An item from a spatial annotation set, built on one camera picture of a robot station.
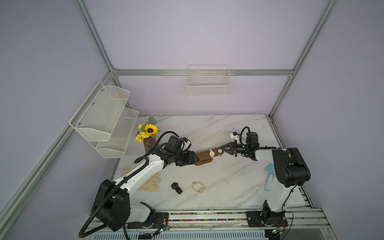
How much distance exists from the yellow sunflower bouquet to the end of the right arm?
42cm

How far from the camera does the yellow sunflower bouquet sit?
80 centimetres

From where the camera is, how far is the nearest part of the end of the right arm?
2.69 feet
